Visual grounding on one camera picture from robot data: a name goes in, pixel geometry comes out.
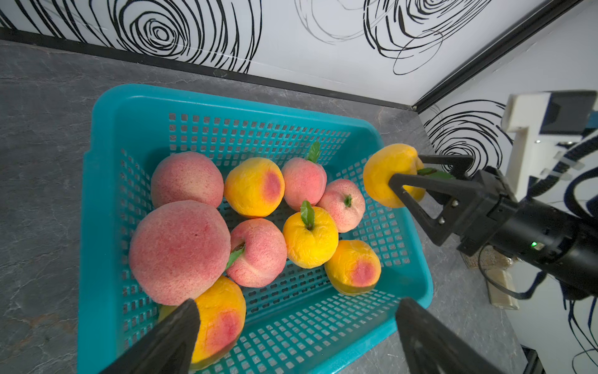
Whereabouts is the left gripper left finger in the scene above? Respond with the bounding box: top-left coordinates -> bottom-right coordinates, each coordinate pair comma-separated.
102,299 -> 201,373

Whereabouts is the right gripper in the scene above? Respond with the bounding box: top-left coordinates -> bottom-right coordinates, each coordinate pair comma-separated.
389,155 -> 597,297

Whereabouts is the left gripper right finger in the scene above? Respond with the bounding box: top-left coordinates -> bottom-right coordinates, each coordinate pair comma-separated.
395,298 -> 500,373

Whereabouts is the yellow peach with leaf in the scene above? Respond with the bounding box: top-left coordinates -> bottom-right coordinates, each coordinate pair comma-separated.
363,143 -> 455,209

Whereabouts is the pink peach front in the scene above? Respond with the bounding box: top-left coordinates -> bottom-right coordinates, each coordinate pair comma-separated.
317,179 -> 366,233

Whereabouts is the teal plastic basket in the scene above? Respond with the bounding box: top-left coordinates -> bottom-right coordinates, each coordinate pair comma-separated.
77,84 -> 434,373

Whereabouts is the pink peach with leaf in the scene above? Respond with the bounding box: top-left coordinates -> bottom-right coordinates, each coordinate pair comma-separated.
282,141 -> 327,211

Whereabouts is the yellow peach front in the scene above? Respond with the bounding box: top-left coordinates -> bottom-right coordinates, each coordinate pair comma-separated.
283,200 -> 339,269

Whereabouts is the yellow peach red spot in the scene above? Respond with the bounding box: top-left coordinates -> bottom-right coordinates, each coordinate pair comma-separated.
224,157 -> 285,218

